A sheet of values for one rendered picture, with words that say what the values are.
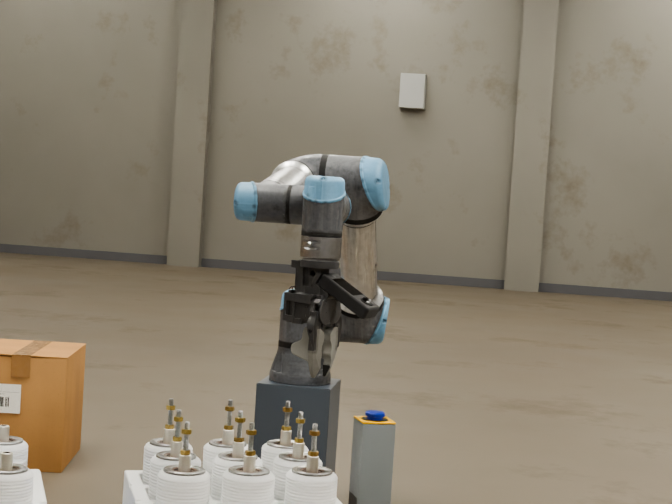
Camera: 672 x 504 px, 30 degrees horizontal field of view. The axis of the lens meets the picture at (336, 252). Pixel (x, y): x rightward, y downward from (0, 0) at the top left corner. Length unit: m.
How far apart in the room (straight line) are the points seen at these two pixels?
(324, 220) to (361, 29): 9.23
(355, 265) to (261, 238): 8.63
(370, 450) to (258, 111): 9.12
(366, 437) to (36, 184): 9.76
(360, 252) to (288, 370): 0.37
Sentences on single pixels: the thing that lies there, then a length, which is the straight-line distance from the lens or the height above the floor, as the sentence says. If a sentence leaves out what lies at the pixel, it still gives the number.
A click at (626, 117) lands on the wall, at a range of 11.32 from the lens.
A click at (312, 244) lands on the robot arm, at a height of 0.67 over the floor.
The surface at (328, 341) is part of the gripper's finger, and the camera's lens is 2.31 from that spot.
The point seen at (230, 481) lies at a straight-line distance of 2.29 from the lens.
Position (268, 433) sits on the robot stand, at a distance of 3.04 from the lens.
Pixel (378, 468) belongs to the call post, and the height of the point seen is 0.22.
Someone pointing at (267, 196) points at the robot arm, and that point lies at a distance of 2.37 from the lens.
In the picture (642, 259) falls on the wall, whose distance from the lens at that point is 11.32.
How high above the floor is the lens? 0.77
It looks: 3 degrees down
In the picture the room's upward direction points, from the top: 4 degrees clockwise
